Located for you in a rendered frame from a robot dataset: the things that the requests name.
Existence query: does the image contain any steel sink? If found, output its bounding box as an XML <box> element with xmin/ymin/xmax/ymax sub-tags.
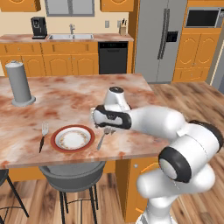
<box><xmin>46</xmin><ymin>33</ymin><xmax>95</xmax><ymax>41</ymax></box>

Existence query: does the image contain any orange island cupboard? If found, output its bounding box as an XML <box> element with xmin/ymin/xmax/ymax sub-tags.
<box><xmin>8</xmin><ymin>157</ymin><xmax>161</xmax><ymax>224</ymax></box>

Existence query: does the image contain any steel microwave oven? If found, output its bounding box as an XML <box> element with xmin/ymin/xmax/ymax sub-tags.
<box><xmin>185</xmin><ymin>6</ymin><xmax>224</xmax><ymax>30</ymax></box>

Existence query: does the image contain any orange wall cupboard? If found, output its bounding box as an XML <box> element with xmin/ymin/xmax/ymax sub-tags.
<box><xmin>99</xmin><ymin>0</ymin><xmax>136</xmax><ymax>13</ymax></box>
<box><xmin>0</xmin><ymin>0</ymin><xmax>42</xmax><ymax>13</ymax></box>

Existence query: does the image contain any black coffee machine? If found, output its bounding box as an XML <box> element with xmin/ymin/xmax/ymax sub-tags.
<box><xmin>30</xmin><ymin>16</ymin><xmax>48</xmax><ymax>40</ymax></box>

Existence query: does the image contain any tall orange cupboard unit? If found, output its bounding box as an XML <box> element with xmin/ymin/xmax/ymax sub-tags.
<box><xmin>171</xmin><ymin>0</ymin><xmax>224</xmax><ymax>83</ymax></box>

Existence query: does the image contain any silver fork with black handle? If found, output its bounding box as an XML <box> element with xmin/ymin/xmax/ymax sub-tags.
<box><xmin>38</xmin><ymin>121</ymin><xmax>50</xmax><ymax>154</ymax></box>

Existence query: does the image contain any grey paper towel holder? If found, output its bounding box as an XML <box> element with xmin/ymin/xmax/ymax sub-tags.
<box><xmin>4</xmin><ymin>59</ymin><xmax>37</xmax><ymax>108</ymax></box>

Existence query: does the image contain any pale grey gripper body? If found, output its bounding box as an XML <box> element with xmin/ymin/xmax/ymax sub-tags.
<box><xmin>89</xmin><ymin>107</ymin><xmax>97</xmax><ymax>127</ymax></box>

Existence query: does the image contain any grey framed window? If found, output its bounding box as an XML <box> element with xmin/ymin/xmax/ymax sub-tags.
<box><xmin>44</xmin><ymin>0</ymin><xmax>95</xmax><ymax>18</ymax></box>

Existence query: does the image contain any grey bar stool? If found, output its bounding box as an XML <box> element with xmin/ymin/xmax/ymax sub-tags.
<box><xmin>38</xmin><ymin>160</ymin><xmax>107</xmax><ymax>224</ymax></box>
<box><xmin>0</xmin><ymin>168</ymin><xmax>31</xmax><ymax>224</ymax></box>

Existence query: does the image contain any grey steel fridge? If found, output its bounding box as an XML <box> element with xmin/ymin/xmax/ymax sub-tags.
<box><xmin>134</xmin><ymin>0</ymin><xmax>188</xmax><ymax>84</ymax></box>

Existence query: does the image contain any orange base cupboard run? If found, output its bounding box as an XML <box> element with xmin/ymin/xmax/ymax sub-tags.
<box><xmin>0</xmin><ymin>41</ymin><xmax>100</xmax><ymax>78</ymax></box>

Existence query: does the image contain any wooden knife block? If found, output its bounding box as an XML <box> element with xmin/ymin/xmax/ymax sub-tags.
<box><xmin>118</xmin><ymin>18</ymin><xmax>129</xmax><ymax>37</ymax></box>

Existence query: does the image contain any black dishwasher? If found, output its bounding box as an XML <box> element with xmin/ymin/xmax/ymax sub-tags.
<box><xmin>97</xmin><ymin>40</ymin><xmax>129</xmax><ymax>75</ymax></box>

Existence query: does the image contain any white plate with red rim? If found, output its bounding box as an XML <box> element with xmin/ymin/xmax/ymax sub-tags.
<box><xmin>50</xmin><ymin>124</ymin><xmax>96</xmax><ymax>153</ymax></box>

